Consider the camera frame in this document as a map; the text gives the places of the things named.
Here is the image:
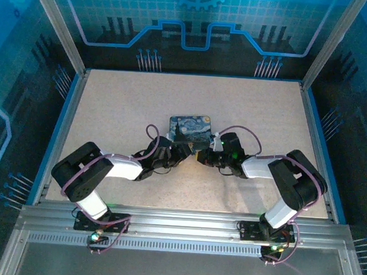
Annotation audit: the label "starry night print tin box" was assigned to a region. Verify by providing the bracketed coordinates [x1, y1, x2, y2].
[167, 113, 213, 150]

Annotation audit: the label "left controller board green light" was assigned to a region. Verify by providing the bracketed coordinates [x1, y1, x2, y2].
[85, 230, 110, 254]

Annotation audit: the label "controller board green light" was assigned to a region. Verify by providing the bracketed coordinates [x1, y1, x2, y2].
[85, 230, 110, 254]
[258, 243, 286, 266]

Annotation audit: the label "right controller board green light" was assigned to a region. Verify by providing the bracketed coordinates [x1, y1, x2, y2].
[258, 243, 286, 266]

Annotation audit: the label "grey metal panel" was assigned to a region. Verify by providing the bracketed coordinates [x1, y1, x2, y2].
[0, 225, 367, 275]

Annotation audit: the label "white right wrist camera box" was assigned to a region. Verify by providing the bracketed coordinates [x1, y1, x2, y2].
[211, 132, 225, 153]

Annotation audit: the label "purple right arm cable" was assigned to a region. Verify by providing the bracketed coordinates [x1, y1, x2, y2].
[208, 123, 327, 268]

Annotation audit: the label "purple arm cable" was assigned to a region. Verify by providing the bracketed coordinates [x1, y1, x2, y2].
[208, 123, 327, 268]
[56, 118, 172, 258]

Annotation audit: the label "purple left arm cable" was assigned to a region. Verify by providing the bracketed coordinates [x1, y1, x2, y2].
[56, 118, 172, 258]

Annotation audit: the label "aluminium mounting rail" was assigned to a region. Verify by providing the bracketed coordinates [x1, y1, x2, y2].
[17, 199, 355, 249]

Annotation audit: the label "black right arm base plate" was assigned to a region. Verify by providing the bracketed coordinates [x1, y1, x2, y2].
[237, 220, 300, 245]

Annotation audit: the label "slotted grey cable duct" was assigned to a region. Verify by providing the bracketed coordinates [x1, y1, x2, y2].
[26, 231, 265, 258]

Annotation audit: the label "aluminium side rail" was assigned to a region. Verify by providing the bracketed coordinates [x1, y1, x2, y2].
[32, 68, 89, 207]
[291, 83, 346, 223]

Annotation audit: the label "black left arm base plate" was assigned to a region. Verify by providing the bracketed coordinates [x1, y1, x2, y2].
[73, 210, 131, 235]

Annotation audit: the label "aluminium frame post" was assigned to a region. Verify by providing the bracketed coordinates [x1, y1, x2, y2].
[299, 0, 367, 95]
[22, 0, 92, 77]

